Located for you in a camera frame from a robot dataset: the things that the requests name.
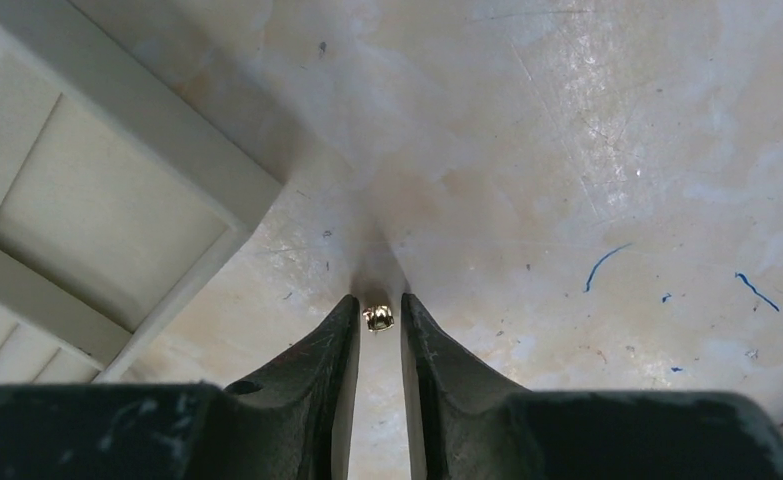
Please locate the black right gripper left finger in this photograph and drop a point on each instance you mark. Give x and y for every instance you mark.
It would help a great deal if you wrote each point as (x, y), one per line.
(297, 410)

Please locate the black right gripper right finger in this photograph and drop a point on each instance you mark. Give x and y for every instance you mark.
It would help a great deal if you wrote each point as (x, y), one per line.
(457, 407)

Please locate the small gold earring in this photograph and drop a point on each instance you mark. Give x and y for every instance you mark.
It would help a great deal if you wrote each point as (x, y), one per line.
(378, 318)

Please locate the beige ring roll tray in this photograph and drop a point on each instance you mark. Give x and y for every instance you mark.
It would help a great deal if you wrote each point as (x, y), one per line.
(118, 201)

